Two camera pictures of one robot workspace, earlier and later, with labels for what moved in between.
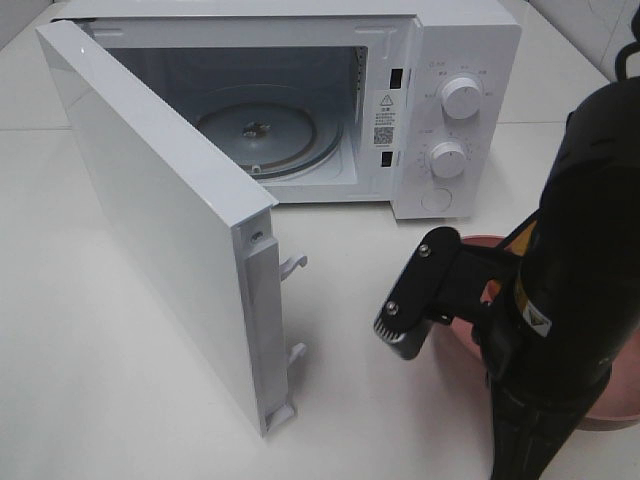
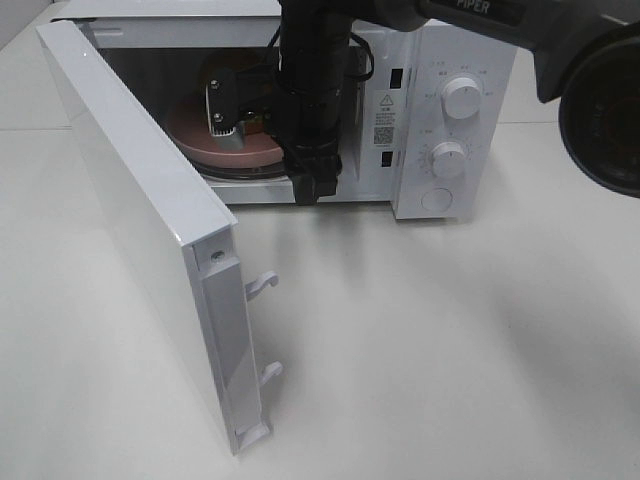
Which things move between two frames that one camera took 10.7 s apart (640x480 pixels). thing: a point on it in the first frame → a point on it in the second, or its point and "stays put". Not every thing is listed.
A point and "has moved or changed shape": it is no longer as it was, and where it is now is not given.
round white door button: x=436 y=200 stays put
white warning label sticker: x=385 y=119 stays put
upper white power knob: x=461 y=98 stays put
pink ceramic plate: x=620 y=401 → x=186 y=119
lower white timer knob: x=448 y=159 stays put
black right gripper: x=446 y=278 → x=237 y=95
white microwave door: x=207 y=229 has moved or changed shape
